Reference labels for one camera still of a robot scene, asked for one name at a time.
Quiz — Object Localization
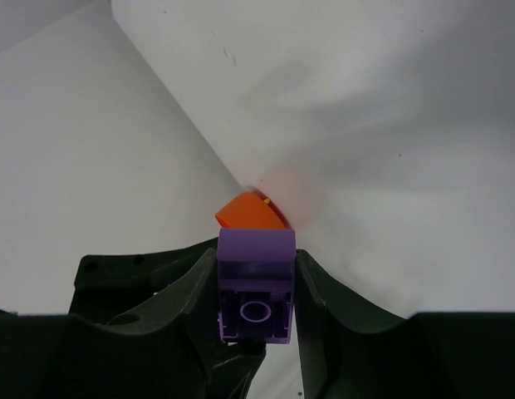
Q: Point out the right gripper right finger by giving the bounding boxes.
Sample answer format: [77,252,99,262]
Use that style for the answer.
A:
[295,250,515,398]

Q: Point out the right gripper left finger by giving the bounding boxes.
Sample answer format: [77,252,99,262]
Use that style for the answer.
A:
[0,247,219,398]

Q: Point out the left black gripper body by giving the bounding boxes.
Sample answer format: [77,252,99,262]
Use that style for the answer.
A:
[66,236,267,399]

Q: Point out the orange divided container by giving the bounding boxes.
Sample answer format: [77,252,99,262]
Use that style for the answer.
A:
[215,190,290,229]

